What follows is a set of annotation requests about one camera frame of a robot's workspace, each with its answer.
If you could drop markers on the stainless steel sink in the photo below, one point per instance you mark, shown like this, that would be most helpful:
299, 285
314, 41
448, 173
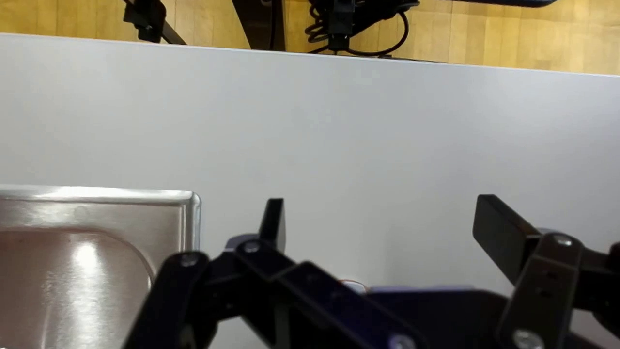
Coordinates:
78, 272

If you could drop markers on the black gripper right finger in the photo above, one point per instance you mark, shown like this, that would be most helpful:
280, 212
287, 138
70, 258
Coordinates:
549, 283

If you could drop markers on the black stand leg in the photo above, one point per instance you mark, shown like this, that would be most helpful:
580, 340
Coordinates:
264, 22

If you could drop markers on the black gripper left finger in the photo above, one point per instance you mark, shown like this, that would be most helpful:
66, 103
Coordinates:
272, 303

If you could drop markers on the thin black tripod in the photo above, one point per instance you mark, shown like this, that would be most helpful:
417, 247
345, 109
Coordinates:
148, 16

